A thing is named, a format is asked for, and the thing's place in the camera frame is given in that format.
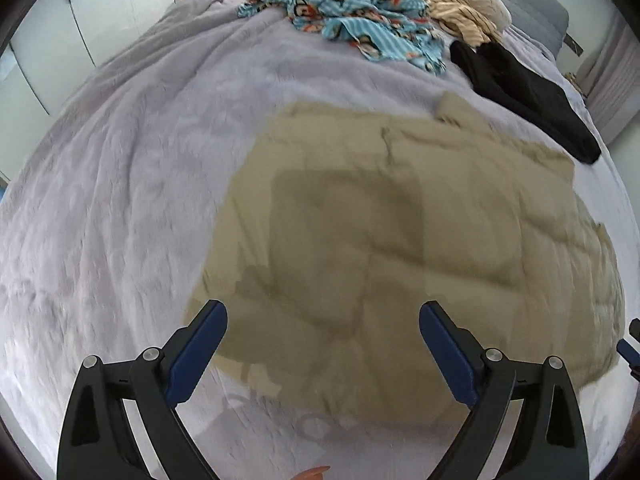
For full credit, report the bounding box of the black folded garment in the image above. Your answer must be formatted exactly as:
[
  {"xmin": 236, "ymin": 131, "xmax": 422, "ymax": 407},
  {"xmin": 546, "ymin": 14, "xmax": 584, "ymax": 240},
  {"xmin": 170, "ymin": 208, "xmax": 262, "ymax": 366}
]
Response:
[{"xmin": 449, "ymin": 40, "xmax": 602, "ymax": 165}]

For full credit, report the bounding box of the beige pleated curtain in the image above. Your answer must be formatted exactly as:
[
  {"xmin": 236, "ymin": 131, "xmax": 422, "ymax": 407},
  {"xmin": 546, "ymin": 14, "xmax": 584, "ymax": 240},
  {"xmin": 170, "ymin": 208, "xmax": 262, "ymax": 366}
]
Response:
[{"xmin": 575, "ymin": 20, "xmax": 640, "ymax": 136}]

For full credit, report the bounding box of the lilac plush blanket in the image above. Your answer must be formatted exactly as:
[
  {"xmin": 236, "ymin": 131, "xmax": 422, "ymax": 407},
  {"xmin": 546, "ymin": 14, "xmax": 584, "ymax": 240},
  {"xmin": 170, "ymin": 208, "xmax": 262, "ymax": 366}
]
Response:
[{"xmin": 0, "ymin": 0, "xmax": 640, "ymax": 480}]

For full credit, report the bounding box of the beige puffer jacket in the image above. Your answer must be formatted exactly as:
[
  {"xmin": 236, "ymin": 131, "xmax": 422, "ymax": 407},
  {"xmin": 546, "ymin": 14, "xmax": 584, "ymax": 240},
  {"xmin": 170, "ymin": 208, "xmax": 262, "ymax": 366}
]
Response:
[{"xmin": 187, "ymin": 91, "xmax": 626, "ymax": 433}]

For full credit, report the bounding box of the beige striped garment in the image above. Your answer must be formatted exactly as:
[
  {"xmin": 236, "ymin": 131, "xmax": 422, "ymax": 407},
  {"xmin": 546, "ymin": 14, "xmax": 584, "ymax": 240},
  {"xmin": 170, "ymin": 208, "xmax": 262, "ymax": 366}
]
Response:
[{"xmin": 417, "ymin": 0, "xmax": 506, "ymax": 46}]

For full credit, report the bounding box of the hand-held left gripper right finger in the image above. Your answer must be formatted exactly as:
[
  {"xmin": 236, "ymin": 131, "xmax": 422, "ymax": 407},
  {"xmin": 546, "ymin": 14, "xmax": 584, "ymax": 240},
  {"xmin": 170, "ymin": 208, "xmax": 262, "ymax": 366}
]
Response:
[{"xmin": 419, "ymin": 300, "xmax": 591, "ymax": 480}]

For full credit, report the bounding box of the blue monkey print pajamas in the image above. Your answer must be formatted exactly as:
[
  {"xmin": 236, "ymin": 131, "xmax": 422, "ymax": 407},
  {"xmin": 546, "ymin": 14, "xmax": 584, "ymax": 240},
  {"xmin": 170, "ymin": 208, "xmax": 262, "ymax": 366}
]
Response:
[{"xmin": 237, "ymin": 0, "xmax": 448, "ymax": 77}]

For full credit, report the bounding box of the white wardrobe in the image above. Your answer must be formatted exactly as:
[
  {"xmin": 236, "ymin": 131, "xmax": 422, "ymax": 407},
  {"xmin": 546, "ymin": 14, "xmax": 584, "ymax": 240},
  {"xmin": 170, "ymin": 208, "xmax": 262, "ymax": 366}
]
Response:
[{"xmin": 0, "ymin": 0, "xmax": 186, "ymax": 186}]

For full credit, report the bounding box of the grey quilted headboard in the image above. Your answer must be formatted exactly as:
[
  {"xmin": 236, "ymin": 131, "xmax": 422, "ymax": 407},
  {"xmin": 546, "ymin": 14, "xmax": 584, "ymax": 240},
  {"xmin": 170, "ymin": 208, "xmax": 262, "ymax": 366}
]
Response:
[{"xmin": 470, "ymin": 0, "xmax": 571, "ymax": 56}]

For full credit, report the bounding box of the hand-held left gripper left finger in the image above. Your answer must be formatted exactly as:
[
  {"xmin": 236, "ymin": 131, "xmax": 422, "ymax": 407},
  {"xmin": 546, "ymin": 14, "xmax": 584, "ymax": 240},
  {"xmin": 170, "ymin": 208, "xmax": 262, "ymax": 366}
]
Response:
[{"xmin": 57, "ymin": 299, "xmax": 228, "ymax": 480}]

